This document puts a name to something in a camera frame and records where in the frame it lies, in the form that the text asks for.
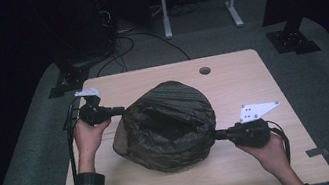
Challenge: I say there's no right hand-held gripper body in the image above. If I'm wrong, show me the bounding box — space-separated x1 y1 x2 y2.
225 98 288 154

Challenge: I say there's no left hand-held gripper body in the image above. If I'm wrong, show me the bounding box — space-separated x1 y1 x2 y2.
73 84 112 129

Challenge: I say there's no black plastic garbage bag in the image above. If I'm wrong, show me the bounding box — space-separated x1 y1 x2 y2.
104 74 225 182

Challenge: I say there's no person's left hand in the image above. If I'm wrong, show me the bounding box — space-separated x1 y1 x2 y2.
70 114 117 158

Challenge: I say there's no person's right hand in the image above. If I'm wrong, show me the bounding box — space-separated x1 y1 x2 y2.
235 128 296 185

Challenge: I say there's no black stand base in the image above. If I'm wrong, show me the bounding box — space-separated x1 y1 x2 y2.
263 13 322 61
42 56 95 100

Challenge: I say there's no grey tape strip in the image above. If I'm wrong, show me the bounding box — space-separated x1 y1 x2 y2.
305 145 329 160

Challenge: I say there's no dark equipment cabinet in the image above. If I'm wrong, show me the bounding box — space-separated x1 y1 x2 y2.
44 0 122 68

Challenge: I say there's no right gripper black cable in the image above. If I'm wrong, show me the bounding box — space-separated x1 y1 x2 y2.
267 117 294 167

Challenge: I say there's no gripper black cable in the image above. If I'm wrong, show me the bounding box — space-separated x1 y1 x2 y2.
267 117 294 167
60 97 96 185

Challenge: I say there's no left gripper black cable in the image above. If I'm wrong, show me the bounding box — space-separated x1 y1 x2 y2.
60 97 96 185

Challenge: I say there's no black floor cable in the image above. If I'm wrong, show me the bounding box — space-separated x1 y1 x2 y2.
89 22 192 79

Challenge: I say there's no bundle of floor cables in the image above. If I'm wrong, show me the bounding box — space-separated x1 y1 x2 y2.
149 0 203 22

